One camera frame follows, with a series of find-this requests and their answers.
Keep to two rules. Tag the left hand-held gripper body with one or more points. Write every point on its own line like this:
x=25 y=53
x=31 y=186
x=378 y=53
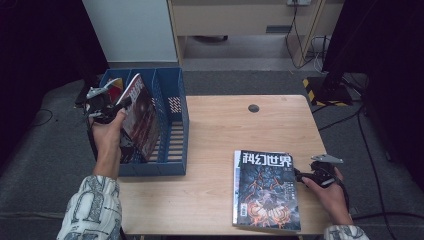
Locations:
x=100 y=108

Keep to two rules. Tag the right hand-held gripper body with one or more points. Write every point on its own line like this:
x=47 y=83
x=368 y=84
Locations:
x=321 y=172

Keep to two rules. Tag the red planet cover magazine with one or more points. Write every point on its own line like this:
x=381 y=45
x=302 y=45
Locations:
x=141 y=123

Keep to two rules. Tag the dark blue cover magazine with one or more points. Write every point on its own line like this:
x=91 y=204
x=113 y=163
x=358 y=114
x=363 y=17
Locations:
x=266 y=186

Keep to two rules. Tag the white green-print magazine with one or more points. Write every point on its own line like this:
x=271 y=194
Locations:
x=236 y=186

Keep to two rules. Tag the blue plastic file rack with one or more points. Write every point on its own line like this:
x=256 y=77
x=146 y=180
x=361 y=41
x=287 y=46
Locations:
x=170 y=168

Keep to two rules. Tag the person's left hand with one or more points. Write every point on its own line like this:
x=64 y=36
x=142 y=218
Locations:
x=106 y=136

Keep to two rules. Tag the person's right hand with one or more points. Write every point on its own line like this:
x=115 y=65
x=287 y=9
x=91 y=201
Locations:
x=333 y=203

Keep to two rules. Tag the black stand base striped tape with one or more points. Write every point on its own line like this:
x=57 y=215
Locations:
x=80 y=98
x=328 y=95

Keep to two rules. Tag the white cabinet panel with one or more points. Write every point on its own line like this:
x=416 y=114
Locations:
x=133 y=30

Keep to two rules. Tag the dark round table grommet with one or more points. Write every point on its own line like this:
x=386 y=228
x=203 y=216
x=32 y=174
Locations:
x=253 y=108

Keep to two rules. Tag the black curtain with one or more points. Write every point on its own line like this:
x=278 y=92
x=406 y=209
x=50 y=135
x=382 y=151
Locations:
x=383 y=50
x=33 y=50

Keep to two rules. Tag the beige wooden desk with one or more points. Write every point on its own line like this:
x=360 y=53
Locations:
x=233 y=20

